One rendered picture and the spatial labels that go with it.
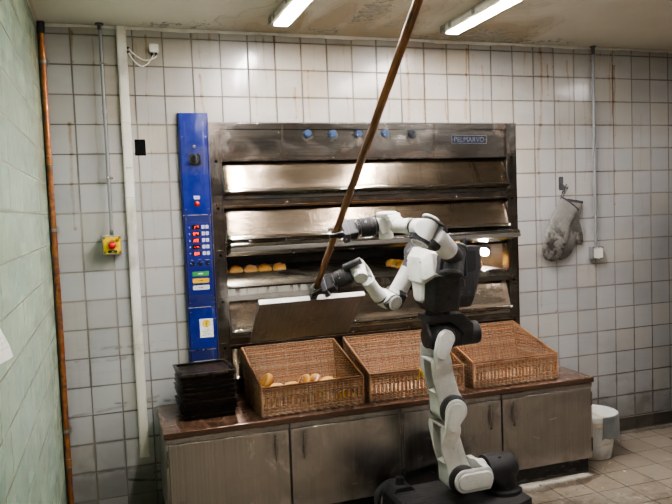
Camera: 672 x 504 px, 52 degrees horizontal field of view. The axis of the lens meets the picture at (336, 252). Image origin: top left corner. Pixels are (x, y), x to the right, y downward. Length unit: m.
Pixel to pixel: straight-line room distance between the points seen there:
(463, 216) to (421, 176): 0.38
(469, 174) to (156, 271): 1.97
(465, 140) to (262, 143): 1.28
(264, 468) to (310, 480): 0.25
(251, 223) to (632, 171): 2.63
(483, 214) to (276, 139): 1.39
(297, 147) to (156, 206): 0.86
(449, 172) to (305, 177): 0.92
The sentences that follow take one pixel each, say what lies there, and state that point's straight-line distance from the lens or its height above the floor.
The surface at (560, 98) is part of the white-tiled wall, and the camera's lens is 4.77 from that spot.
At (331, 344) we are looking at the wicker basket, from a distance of 4.03.
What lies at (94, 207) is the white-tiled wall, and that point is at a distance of 3.81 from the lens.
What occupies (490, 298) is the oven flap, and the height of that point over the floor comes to 1.00.
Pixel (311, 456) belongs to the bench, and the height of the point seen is 0.37.
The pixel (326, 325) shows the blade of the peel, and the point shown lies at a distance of 3.65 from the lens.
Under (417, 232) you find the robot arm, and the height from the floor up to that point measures 1.49.
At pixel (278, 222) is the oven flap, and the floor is 1.54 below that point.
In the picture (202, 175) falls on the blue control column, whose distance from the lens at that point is 3.81.
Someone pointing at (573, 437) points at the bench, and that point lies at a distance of 4.30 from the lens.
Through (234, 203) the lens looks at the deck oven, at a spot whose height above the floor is 1.66.
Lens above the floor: 1.60
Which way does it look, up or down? 4 degrees down
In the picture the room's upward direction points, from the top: 2 degrees counter-clockwise
